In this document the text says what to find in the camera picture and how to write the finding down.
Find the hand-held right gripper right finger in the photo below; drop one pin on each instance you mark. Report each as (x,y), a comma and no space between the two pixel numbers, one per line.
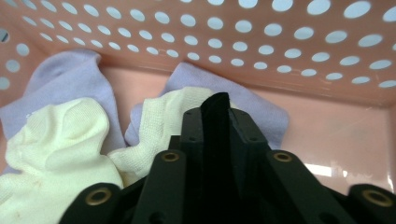
(274,186)

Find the cream sock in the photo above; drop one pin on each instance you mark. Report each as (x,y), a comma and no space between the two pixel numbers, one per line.
(155,124)
(62,149)

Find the purple sock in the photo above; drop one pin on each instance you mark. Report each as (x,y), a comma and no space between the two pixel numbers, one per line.
(68,77)
(249,105)

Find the pink perforated basket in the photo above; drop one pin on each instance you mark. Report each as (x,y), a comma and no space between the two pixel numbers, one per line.
(327,124)

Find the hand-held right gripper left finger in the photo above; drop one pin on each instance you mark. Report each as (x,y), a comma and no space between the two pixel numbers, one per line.
(165,186)

